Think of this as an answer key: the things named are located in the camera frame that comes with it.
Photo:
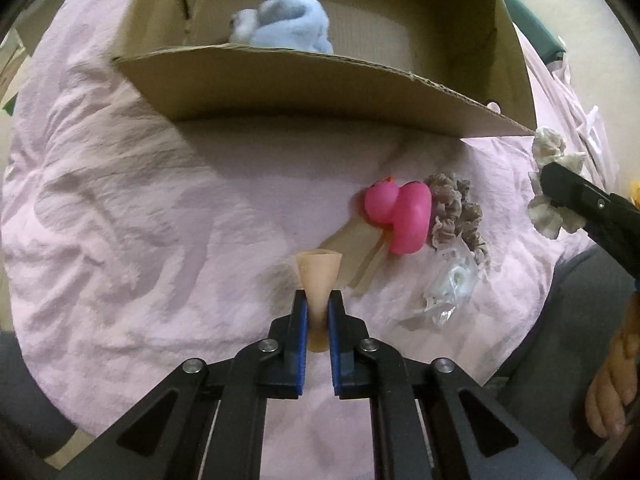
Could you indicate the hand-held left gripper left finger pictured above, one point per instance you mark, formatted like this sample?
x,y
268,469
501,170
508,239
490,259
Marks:
x,y
300,340

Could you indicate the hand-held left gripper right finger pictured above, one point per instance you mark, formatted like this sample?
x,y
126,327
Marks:
x,y
334,345

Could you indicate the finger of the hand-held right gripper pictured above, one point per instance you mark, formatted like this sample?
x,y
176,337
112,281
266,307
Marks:
x,y
570,190

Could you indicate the cream scrunchie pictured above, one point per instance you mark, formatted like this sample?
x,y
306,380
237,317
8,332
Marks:
x,y
547,147

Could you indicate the beige silicone cone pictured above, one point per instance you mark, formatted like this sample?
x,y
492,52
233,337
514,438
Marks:
x,y
319,280

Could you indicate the cardboard box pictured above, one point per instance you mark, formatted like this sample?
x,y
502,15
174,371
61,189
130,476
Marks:
x,y
300,90

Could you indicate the white cloth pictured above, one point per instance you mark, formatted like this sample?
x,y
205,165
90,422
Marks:
x,y
585,110

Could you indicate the beige flat strip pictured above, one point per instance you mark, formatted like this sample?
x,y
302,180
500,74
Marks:
x,y
357,245

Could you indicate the brown scrunchie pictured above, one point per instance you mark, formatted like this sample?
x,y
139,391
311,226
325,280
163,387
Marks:
x,y
460,215

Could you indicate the clear plastic bag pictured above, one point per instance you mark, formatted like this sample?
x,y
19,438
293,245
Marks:
x,y
452,280

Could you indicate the grey trouser leg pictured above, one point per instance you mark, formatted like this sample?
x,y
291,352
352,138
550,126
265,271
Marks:
x,y
30,400
550,335

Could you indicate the pink rubber duck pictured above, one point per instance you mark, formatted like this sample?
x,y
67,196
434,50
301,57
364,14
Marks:
x,y
405,215

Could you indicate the green chair part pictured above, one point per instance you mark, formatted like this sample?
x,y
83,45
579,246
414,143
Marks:
x,y
535,25

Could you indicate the pink blanket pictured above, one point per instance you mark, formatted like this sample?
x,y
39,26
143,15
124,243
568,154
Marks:
x,y
150,210

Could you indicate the person's bare foot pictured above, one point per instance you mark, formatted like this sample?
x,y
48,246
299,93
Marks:
x,y
612,385

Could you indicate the light blue plush toy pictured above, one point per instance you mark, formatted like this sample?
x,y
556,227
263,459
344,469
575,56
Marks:
x,y
295,22

